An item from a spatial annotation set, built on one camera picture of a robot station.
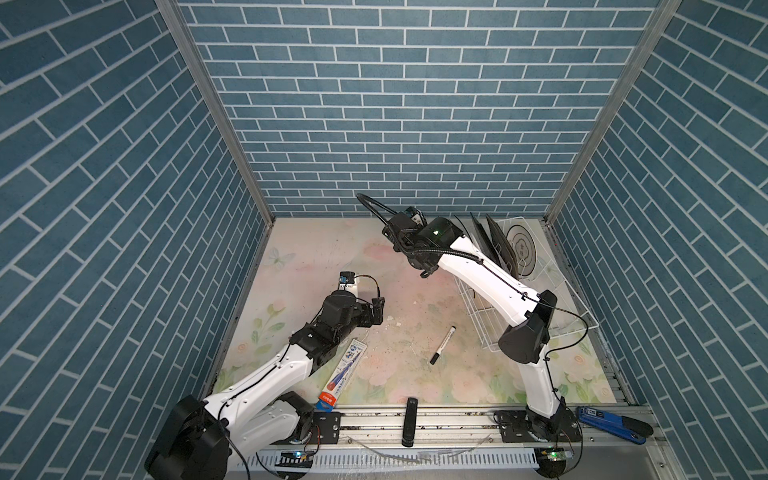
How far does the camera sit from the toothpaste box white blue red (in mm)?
788

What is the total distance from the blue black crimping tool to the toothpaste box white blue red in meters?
0.61

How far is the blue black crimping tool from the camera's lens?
2.37 ft

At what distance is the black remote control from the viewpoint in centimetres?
71

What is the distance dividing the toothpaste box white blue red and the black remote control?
0.60 feet

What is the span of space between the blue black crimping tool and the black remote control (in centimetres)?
43
